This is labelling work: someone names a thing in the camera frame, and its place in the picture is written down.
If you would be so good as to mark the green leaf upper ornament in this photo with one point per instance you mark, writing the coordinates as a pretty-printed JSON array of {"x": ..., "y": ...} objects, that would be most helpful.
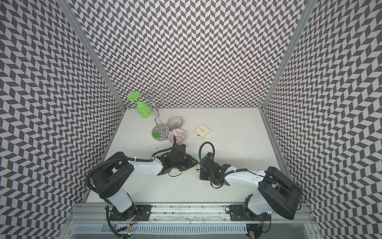
[{"x": 133, "y": 97}]

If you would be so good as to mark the cream jewelry box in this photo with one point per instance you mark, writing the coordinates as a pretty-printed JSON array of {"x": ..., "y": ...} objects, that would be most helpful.
[{"x": 202, "y": 131}]

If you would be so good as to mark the aluminium front rail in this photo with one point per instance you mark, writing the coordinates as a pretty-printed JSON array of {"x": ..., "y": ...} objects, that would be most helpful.
[{"x": 159, "y": 213}]

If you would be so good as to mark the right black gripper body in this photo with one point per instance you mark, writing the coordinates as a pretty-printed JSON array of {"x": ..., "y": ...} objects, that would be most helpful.
[{"x": 204, "y": 176}]

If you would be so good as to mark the aluminium corner post left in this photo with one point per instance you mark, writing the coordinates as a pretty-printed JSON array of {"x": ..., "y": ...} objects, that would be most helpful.
[{"x": 71, "y": 18}]

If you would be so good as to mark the clear ribbed glass bowl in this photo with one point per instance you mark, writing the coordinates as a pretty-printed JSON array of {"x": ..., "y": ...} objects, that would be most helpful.
[{"x": 175, "y": 122}]

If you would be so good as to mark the silver wire jewelry stand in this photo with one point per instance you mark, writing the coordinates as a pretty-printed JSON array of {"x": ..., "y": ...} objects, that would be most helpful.
[{"x": 161, "y": 130}]

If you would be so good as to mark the aluminium corner post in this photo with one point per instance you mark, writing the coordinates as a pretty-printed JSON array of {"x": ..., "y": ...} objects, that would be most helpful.
[
  {"x": 71, "y": 18},
  {"x": 308, "y": 11}
]

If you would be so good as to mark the green leaf ornament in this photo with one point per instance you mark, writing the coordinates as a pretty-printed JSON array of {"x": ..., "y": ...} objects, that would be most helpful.
[
  {"x": 144, "y": 110},
  {"x": 133, "y": 97}
]

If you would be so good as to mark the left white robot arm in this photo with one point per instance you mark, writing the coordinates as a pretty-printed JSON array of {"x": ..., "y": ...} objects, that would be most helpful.
[{"x": 107, "y": 178}]

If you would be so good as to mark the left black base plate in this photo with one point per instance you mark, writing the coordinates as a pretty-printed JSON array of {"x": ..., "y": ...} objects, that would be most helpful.
[{"x": 131, "y": 212}]

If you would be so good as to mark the green leaf lower ornament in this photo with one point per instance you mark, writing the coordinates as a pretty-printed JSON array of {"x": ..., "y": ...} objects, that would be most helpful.
[{"x": 144, "y": 110}]

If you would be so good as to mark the aluminium corner post right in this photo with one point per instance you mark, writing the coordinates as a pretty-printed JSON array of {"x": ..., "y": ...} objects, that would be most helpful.
[{"x": 308, "y": 11}]

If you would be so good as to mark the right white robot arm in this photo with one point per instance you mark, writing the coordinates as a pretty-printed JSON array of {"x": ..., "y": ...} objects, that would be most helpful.
[{"x": 272, "y": 191}]

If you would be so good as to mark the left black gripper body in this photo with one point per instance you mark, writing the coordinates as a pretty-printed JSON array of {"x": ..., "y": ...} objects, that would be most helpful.
[{"x": 184, "y": 164}]

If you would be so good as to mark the floral patterned ceramic bowl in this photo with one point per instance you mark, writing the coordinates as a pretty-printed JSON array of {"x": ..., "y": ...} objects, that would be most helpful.
[{"x": 177, "y": 136}]

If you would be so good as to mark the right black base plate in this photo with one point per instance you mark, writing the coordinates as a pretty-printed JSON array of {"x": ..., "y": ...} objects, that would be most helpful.
[{"x": 237, "y": 213}]

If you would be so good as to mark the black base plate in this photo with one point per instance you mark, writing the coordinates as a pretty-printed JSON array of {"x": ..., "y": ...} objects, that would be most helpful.
[
  {"x": 131, "y": 212},
  {"x": 237, "y": 213}
]

